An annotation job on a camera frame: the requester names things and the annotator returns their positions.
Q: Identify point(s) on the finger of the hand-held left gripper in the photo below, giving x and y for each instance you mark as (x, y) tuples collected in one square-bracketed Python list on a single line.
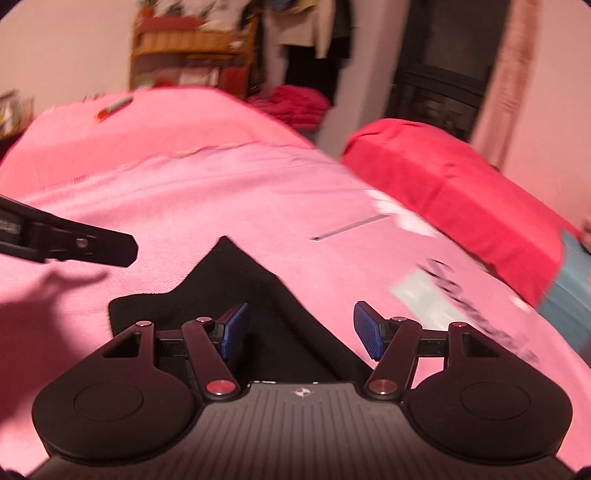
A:
[(99, 247)]

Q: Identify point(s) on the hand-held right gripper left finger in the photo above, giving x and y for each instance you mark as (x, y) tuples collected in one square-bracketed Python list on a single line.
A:
[(233, 330)]

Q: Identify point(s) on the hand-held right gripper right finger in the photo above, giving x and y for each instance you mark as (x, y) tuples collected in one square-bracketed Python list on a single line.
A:
[(367, 330)]

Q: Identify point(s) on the black pants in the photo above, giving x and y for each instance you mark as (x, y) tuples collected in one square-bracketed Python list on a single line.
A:
[(249, 286)]

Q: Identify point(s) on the pink printed bed sheet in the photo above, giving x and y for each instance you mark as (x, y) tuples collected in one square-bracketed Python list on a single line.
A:
[(184, 194)]

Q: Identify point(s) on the small red green item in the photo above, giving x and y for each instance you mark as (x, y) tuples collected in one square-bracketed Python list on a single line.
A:
[(112, 108)]

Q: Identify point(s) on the blue striped pillow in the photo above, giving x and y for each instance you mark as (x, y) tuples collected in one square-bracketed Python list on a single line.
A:
[(570, 281)]

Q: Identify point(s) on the wooden shelf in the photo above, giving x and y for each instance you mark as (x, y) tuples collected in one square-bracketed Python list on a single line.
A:
[(194, 50)]

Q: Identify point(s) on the red cloth pile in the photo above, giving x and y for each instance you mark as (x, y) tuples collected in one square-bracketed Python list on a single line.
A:
[(295, 104)]

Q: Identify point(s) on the black cabinet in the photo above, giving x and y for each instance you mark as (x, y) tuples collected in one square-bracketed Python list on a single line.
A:
[(438, 74)]

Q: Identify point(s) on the pink curtain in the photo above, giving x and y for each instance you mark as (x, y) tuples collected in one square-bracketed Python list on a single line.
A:
[(508, 83)]

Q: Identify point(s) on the hanging dark clothes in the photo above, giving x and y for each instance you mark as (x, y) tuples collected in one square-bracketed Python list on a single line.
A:
[(318, 41)]

